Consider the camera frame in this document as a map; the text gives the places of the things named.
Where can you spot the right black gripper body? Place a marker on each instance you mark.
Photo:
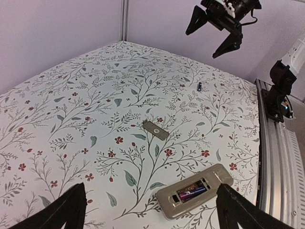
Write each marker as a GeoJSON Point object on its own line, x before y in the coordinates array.
{"type": "Point", "coordinates": [223, 14]}

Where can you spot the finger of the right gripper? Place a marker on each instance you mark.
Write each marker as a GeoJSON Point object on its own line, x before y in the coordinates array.
{"type": "Point", "coordinates": [230, 44]}
{"type": "Point", "coordinates": [198, 19]}

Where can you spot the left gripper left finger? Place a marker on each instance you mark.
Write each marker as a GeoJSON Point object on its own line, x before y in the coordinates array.
{"type": "Point", "coordinates": [67, 212]}

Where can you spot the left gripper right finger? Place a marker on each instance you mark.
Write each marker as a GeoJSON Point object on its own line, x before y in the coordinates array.
{"type": "Point", "coordinates": [235, 211]}

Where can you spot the black battery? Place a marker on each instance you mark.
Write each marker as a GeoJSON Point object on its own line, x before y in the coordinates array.
{"type": "Point", "coordinates": [187, 195]}
{"type": "Point", "coordinates": [199, 87]}

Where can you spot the white grey remote control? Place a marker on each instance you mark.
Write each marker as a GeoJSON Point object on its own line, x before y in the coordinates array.
{"type": "Point", "coordinates": [210, 178]}

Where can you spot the grey battery cover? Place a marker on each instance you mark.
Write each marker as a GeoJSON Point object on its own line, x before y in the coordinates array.
{"type": "Point", "coordinates": [155, 130]}

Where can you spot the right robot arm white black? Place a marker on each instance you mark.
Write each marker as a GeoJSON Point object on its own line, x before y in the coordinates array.
{"type": "Point", "coordinates": [284, 72]}

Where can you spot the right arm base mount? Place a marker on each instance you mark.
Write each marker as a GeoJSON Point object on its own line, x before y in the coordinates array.
{"type": "Point", "coordinates": [277, 107]}

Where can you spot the right aluminium frame post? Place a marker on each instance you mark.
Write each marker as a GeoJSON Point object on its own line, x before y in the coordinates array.
{"type": "Point", "coordinates": [124, 21]}

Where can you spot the aluminium front rail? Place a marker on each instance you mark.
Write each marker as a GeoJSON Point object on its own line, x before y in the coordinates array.
{"type": "Point", "coordinates": [281, 183]}

